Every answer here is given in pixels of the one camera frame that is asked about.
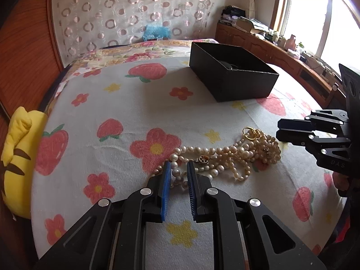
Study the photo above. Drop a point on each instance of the green bottle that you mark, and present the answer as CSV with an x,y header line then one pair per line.
x,y
301,47

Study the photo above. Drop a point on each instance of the long wooden cabinet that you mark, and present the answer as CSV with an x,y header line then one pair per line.
x,y
267,45

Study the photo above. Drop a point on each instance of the black cardboard box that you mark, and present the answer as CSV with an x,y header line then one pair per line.
x,y
239,87

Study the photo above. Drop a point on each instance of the pile of dark clothes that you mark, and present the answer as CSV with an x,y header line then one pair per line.
x,y
229,14

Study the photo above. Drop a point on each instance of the brown wooden wardrobe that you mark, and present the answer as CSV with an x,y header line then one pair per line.
x,y
28,62

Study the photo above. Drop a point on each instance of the strawberry print blanket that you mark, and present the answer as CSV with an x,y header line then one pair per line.
x,y
126,112

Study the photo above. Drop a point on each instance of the tissue pack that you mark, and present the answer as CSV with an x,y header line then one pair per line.
x,y
293,53

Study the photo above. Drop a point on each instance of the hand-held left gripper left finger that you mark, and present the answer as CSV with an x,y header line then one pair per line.
x,y
166,191

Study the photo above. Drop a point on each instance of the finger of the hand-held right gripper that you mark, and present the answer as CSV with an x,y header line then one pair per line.
x,y
295,137
295,124

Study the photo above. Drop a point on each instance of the gold rings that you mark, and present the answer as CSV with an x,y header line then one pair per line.
x,y
249,137

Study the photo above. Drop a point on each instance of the person's right hand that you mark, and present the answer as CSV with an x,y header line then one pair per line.
x,y
340,184

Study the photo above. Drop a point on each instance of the window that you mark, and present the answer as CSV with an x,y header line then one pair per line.
x,y
309,19

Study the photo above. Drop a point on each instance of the blue plush toy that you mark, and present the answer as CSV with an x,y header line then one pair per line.
x,y
157,32

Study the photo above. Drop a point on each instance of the floral quilt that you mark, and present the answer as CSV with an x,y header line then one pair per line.
x,y
140,50

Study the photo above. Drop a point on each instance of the pink bottle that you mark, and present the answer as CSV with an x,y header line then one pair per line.
x,y
292,42

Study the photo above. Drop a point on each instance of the yellow plush toy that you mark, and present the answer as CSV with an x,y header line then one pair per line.
x,y
19,152

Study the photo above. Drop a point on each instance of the circle pattern curtain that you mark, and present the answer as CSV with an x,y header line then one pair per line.
x,y
126,5

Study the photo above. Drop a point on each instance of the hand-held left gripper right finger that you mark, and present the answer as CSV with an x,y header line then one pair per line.
x,y
191,191

